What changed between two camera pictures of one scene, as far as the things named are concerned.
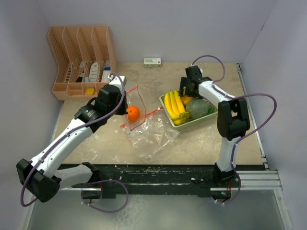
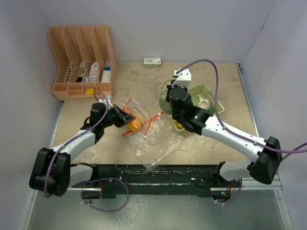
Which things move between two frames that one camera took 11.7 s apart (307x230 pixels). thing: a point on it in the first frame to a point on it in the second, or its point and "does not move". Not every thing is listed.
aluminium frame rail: x=268 y=180 does not move
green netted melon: x=197 y=108 to x=165 y=105
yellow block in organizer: x=90 y=91 does not move
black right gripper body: x=192 y=94 to x=175 y=116
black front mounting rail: x=120 y=178 does not move
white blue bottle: x=106 y=72 does not move
